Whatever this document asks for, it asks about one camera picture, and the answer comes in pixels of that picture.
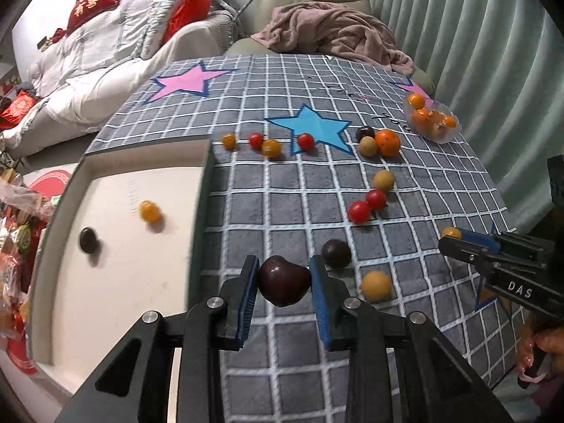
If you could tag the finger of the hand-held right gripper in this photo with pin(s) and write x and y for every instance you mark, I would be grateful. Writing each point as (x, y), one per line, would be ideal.
(480, 240)
(462, 251)

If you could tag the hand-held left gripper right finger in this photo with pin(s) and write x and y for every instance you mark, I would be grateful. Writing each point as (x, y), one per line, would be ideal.
(320, 304)

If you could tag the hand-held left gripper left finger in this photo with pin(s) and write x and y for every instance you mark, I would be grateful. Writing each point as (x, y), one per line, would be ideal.
(249, 299)

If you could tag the yellow cherry tomato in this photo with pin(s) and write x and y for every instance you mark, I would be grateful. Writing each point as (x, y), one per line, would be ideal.
(228, 141)
(150, 211)
(451, 232)
(271, 148)

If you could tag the dark purple plum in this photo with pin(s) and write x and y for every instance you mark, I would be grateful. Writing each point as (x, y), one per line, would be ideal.
(335, 253)
(88, 240)
(283, 280)
(365, 131)

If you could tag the tan longan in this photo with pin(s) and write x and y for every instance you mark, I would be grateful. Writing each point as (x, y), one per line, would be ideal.
(383, 180)
(376, 285)
(367, 146)

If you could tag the red cherry tomato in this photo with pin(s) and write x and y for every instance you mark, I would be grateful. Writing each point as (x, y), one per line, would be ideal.
(359, 211)
(305, 141)
(256, 140)
(376, 198)

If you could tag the white tray box grey sides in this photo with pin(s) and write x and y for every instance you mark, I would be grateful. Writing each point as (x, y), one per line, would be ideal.
(123, 273)

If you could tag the person's right hand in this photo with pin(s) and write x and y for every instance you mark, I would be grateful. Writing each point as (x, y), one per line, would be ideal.
(548, 346)

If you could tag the grey checked star tablecloth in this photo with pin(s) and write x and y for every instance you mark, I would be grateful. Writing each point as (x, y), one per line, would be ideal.
(286, 211)

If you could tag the clear plastic bag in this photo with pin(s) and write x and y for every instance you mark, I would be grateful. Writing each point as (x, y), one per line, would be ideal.
(440, 134)

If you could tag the small orange kumquat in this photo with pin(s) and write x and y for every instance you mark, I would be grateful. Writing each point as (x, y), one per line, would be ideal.
(436, 116)
(415, 100)
(421, 117)
(449, 120)

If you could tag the orange mandarin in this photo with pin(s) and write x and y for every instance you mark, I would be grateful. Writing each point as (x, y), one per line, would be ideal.
(387, 142)

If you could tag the pale green curtain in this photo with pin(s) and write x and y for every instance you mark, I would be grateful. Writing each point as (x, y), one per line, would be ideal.
(476, 53)

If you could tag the red round floor mat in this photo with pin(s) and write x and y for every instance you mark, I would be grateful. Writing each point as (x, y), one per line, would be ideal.
(48, 180)

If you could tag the red patterned floor mat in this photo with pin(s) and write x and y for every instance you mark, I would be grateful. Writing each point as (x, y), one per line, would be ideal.
(22, 354)

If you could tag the pile of snack packets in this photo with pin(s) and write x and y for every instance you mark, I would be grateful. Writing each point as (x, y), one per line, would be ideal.
(20, 246)

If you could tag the white covered sofa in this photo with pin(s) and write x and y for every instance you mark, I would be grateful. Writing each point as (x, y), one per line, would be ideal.
(101, 92)

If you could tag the pink blanket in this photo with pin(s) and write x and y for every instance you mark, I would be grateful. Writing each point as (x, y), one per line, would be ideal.
(335, 26)

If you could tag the plain red pillow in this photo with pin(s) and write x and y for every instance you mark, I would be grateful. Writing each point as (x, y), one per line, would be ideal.
(185, 15)

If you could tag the red patterned square cushion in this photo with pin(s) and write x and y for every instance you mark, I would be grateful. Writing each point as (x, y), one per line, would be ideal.
(17, 106)

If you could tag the grey white quilt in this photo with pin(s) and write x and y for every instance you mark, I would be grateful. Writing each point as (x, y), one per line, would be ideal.
(110, 31)

